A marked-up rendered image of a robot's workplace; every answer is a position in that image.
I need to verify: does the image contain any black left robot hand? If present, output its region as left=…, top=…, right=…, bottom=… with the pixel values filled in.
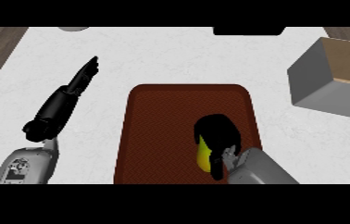
left=22, top=56, right=101, bottom=143

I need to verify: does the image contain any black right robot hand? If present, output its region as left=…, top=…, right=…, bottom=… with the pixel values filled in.
left=194, top=113, right=244, bottom=181

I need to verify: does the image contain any yellow-green pear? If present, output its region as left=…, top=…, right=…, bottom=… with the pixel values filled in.
left=195, top=134, right=213, bottom=173

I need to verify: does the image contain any dark red-brown tray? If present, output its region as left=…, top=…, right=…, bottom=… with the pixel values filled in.
left=112, top=83, right=264, bottom=185

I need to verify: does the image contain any grey cardboard box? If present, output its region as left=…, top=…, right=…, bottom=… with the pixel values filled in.
left=285, top=36, right=350, bottom=118

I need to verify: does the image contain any grey round object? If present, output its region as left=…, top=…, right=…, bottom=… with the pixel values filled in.
left=58, top=26, right=90, bottom=32

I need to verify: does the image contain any black appliance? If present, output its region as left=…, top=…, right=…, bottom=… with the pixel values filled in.
left=211, top=26, right=287, bottom=36

